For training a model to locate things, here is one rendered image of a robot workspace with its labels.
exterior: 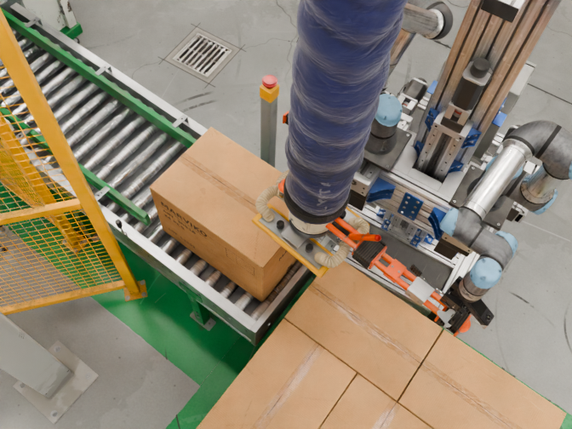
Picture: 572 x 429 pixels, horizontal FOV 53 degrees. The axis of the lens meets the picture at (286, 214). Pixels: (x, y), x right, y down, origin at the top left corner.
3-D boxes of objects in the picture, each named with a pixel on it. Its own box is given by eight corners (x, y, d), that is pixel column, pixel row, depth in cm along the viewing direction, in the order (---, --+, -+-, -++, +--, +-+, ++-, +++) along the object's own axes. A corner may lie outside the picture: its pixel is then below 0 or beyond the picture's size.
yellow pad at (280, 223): (251, 221, 216) (251, 215, 211) (269, 204, 219) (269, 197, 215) (320, 279, 206) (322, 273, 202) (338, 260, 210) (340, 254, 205)
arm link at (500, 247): (490, 218, 167) (471, 244, 163) (524, 241, 164) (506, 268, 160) (481, 231, 174) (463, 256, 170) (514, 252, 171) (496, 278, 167)
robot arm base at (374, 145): (370, 120, 249) (374, 105, 241) (401, 135, 246) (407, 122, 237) (353, 144, 243) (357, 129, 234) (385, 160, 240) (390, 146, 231)
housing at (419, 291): (403, 294, 194) (406, 288, 190) (414, 280, 196) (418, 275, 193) (420, 307, 192) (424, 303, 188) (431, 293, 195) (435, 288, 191)
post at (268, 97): (259, 197, 349) (259, 86, 261) (265, 190, 351) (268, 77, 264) (267, 203, 347) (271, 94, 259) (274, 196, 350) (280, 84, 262)
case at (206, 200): (163, 230, 274) (148, 186, 239) (216, 174, 291) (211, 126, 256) (262, 303, 259) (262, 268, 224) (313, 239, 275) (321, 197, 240)
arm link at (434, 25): (449, 54, 205) (364, 31, 170) (431, 33, 209) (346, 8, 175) (472, 27, 198) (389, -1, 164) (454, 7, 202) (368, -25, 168)
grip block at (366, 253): (349, 256, 200) (351, 248, 195) (366, 237, 203) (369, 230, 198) (368, 271, 197) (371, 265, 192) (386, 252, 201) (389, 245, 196)
